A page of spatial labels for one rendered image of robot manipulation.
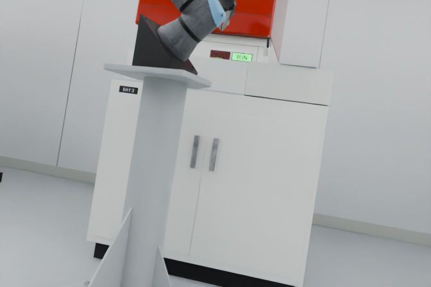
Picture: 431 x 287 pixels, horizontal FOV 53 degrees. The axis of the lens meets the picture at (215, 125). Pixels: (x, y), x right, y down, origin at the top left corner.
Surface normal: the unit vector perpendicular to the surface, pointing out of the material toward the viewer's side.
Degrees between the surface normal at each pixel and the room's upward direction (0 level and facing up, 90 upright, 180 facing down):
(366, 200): 90
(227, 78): 90
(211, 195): 90
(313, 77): 90
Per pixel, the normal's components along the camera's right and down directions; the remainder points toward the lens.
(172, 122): 0.62, 0.07
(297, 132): -0.21, -0.06
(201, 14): -0.12, 0.26
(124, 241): 0.90, 0.12
